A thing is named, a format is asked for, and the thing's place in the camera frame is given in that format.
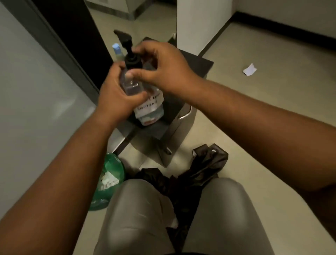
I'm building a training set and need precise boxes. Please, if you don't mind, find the person's right hand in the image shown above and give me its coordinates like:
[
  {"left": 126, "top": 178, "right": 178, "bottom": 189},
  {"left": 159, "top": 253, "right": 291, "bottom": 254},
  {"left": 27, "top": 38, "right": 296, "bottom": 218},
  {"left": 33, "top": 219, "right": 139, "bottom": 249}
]
[{"left": 125, "top": 40, "right": 204, "bottom": 98}]

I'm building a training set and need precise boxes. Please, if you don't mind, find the person's left hand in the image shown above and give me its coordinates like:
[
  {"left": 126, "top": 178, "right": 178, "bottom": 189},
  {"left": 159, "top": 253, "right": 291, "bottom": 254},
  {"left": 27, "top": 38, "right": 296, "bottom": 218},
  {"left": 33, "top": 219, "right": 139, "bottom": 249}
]
[{"left": 96, "top": 61, "right": 150, "bottom": 126}]

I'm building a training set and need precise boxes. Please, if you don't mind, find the clear pump bottle white label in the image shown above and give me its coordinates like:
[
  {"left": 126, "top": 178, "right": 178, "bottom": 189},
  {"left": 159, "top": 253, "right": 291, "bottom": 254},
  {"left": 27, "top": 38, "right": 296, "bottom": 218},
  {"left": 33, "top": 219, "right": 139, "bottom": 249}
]
[{"left": 113, "top": 30, "right": 165, "bottom": 126}]

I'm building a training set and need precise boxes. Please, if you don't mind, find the person's left forearm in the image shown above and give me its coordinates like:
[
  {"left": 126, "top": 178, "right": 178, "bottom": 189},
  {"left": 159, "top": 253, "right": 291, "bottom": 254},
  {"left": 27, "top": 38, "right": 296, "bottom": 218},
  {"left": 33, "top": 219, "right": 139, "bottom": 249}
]
[{"left": 0, "top": 110, "right": 119, "bottom": 255}]

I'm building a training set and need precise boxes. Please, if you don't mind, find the person's right forearm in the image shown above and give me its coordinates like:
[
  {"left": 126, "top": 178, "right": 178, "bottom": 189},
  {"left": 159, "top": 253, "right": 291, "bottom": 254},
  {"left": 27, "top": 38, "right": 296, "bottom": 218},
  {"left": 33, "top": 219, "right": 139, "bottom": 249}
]
[{"left": 193, "top": 78, "right": 336, "bottom": 193}]

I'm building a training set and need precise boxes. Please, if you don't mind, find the small blue-capped bottle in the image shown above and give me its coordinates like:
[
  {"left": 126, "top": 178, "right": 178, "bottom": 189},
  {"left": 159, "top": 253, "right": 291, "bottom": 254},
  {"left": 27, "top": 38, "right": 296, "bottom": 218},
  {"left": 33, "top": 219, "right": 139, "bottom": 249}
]
[{"left": 112, "top": 43, "right": 126, "bottom": 63}]

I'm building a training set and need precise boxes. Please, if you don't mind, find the green plastic bag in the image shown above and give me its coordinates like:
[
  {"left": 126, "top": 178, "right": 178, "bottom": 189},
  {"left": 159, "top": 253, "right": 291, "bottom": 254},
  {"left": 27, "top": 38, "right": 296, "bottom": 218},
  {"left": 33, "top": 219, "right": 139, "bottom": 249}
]
[{"left": 87, "top": 153, "right": 126, "bottom": 212}]

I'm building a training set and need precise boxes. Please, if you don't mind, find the black plastic bag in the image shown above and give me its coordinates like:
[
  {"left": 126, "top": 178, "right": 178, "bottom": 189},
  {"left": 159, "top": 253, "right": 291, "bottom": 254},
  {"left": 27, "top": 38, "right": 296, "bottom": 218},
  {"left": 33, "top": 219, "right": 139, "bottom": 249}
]
[{"left": 134, "top": 143, "right": 229, "bottom": 254}]

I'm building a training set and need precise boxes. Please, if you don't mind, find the white paper scrap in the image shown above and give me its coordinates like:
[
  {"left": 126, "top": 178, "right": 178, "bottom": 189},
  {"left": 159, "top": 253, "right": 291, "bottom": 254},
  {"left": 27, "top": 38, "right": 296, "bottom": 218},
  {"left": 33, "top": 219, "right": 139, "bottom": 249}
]
[{"left": 243, "top": 63, "right": 258, "bottom": 77}]

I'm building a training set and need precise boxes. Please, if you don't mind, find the person's left leg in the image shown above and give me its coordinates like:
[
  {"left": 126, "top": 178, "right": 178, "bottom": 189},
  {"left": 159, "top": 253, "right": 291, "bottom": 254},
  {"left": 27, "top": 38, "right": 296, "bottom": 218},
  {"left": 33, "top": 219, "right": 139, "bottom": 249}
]
[{"left": 93, "top": 179, "right": 175, "bottom": 255}]

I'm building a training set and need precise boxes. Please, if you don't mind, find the person's leg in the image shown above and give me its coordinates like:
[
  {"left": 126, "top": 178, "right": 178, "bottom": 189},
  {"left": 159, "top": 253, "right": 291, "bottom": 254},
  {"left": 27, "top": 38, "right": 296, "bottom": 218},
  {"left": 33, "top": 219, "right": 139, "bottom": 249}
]
[
  {"left": 93, "top": 179, "right": 175, "bottom": 255},
  {"left": 182, "top": 178, "right": 275, "bottom": 255}
]

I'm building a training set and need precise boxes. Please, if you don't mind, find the person's right leg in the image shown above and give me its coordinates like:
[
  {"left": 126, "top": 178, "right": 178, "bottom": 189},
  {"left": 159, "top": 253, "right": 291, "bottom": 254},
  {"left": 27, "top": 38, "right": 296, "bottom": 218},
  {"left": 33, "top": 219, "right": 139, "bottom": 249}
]
[{"left": 182, "top": 178, "right": 275, "bottom": 255}]

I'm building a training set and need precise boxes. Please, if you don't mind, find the black drawer pedestal cabinet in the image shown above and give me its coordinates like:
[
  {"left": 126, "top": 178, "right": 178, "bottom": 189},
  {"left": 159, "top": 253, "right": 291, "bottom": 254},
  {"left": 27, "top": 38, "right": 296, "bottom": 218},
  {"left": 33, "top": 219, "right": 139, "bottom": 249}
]
[{"left": 107, "top": 37, "right": 214, "bottom": 168}]

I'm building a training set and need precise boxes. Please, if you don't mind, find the metal cabinet handle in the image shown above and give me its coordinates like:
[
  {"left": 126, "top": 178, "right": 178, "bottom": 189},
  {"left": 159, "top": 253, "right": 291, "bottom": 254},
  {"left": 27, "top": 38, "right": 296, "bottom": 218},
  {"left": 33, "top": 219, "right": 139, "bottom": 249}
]
[{"left": 178, "top": 105, "right": 193, "bottom": 121}]

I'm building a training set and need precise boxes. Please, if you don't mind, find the dark door frame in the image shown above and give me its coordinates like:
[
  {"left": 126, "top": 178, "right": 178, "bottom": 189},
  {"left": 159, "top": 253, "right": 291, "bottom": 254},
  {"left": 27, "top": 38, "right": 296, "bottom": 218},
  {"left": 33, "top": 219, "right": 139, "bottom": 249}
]
[{"left": 8, "top": 0, "right": 116, "bottom": 98}]

